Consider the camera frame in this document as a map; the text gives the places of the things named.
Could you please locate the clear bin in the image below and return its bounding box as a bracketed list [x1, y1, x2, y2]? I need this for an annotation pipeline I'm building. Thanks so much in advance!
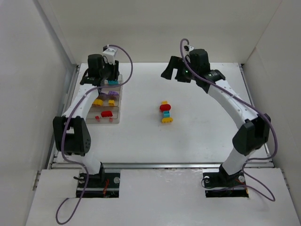
[104, 74, 123, 86]
[92, 95, 121, 107]
[98, 85, 123, 95]
[86, 106, 120, 124]

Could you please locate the red rounded lego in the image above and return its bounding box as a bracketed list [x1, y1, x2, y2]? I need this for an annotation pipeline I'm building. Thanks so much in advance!
[159, 104, 171, 112]

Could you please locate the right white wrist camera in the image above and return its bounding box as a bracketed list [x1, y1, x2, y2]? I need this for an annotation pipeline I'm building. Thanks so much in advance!
[184, 45, 195, 53]

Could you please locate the purple cable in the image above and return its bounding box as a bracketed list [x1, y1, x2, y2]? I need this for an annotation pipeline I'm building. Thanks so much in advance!
[180, 38, 278, 202]
[55, 44, 133, 224]

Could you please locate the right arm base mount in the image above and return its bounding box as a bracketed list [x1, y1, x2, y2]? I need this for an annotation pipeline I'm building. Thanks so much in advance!
[201, 172, 249, 198]

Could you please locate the purple lego block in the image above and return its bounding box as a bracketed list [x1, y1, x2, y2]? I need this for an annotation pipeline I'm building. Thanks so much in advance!
[107, 91, 119, 99]

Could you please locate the yellow lego plate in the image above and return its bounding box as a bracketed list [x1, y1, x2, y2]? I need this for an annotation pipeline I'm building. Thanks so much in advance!
[161, 117, 173, 123]

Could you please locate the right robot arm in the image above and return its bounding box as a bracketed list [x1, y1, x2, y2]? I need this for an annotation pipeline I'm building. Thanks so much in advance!
[161, 49, 270, 182]

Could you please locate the yellow orange lego block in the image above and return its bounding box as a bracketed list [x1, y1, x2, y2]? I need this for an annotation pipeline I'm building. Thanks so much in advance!
[108, 100, 115, 106]

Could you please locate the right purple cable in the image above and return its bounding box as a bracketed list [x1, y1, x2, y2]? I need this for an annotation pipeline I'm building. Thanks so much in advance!
[180, 38, 278, 202]

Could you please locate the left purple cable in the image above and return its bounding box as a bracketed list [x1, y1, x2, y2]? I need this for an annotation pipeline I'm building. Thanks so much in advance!
[55, 44, 133, 224]

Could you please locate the purple tan lego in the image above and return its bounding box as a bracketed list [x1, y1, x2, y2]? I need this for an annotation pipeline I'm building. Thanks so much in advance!
[98, 93, 108, 100]

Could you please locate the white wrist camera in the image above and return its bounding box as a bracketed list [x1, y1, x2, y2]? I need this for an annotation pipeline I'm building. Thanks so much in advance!
[102, 46, 117, 65]
[184, 45, 195, 53]

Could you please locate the small yellow lego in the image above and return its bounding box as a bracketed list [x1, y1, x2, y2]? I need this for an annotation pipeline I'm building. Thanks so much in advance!
[92, 99, 103, 106]

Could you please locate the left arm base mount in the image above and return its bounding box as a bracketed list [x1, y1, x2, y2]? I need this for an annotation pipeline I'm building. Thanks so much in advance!
[83, 172, 120, 198]

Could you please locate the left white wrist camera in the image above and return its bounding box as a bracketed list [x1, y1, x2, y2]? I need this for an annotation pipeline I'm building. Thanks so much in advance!
[102, 46, 117, 65]

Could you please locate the aluminium rail front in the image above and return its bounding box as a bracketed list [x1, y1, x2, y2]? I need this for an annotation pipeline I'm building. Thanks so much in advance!
[50, 162, 274, 169]

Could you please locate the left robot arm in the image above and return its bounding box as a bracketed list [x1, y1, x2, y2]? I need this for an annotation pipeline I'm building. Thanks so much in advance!
[53, 52, 119, 175]

